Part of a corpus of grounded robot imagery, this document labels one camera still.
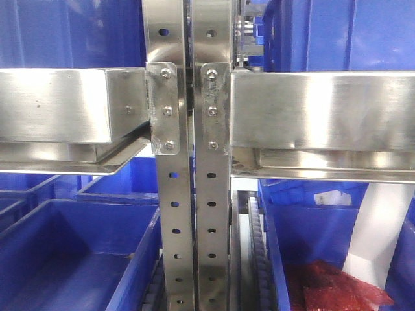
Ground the upper left blue bin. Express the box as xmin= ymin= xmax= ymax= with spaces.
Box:
xmin=1 ymin=1 xmax=146 ymax=68

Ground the lower left rear blue bin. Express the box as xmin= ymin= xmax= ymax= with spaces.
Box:
xmin=76 ymin=157 xmax=159 ymax=205

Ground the left steel perforated upright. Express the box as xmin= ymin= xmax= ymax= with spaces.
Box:
xmin=143 ymin=1 xmax=196 ymax=310

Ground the right steel bracket plate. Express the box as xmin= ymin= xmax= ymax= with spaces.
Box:
xmin=201 ymin=63 xmax=230 ymax=155

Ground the steel bracket plate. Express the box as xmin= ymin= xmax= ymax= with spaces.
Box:
xmin=146 ymin=62 xmax=180 ymax=156
xmin=201 ymin=63 xmax=230 ymax=155

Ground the upper right blue bin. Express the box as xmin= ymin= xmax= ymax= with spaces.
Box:
xmin=263 ymin=1 xmax=414 ymax=72

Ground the left steel bracket plate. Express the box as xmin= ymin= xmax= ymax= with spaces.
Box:
xmin=146 ymin=62 xmax=180 ymax=156

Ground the steel shelf beam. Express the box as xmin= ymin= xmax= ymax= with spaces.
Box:
xmin=230 ymin=71 xmax=414 ymax=183
xmin=1 ymin=68 xmax=150 ymax=175

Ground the steel perforated upright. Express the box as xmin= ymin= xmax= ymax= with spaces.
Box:
xmin=143 ymin=1 xmax=196 ymax=310
xmin=191 ymin=1 xmax=235 ymax=310

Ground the lower left front blue bin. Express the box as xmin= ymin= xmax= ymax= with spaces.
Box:
xmin=1 ymin=200 xmax=161 ymax=310

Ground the lower far left blue bin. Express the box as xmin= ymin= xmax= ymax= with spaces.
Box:
xmin=1 ymin=173 xmax=60 ymax=231

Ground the white label card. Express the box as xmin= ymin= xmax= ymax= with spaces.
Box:
xmin=314 ymin=190 xmax=352 ymax=206

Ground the right steel shelf beam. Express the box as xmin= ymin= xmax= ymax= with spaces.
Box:
xmin=230 ymin=71 xmax=414 ymax=183

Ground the red plastic bag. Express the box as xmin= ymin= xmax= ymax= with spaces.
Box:
xmin=284 ymin=260 xmax=394 ymax=310

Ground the left steel shelf beam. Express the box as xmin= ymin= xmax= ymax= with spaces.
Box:
xmin=1 ymin=68 xmax=150 ymax=175

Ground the lower right blue bin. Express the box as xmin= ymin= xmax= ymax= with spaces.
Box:
xmin=258 ymin=179 xmax=368 ymax=310

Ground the right steel perforated upright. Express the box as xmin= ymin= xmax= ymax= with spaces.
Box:
xmin=191 ymin=1 xmax=235 ymax=310

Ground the black roller track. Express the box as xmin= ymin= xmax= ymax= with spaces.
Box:
xmin=237 ymin=190 xmax=276 ymax=310

